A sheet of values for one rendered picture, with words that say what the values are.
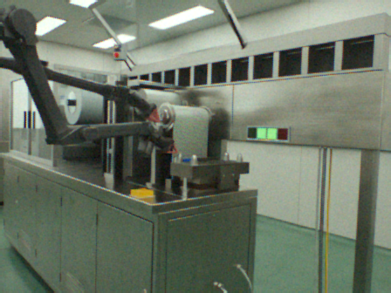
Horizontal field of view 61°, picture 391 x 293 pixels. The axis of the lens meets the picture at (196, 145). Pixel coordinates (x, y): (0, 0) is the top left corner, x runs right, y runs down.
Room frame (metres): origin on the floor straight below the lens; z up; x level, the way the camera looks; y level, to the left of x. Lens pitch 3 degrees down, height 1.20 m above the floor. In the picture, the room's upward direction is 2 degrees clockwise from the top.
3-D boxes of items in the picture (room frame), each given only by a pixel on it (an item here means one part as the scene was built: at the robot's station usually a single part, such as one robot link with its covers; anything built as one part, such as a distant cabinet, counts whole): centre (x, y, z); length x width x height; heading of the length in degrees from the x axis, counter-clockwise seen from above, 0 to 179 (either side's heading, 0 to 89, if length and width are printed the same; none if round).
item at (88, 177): (2.41, 0.76, 0.88); 2.52 x 0.66 x 0.04; 42
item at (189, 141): (1.72, 0.03, 1.11); 0.23 x 0.01 x 0.18; 132
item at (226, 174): (1.61, -0.16, 0.96); 0.10 x 0.03 x 0.11; 132
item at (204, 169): (1.66, -0.08, 1.00); 0.40 x 0.16 x 0.06; 132
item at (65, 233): (2.42, 0.75, 0.43); 2.52 x 0.64 x 0.86; 42
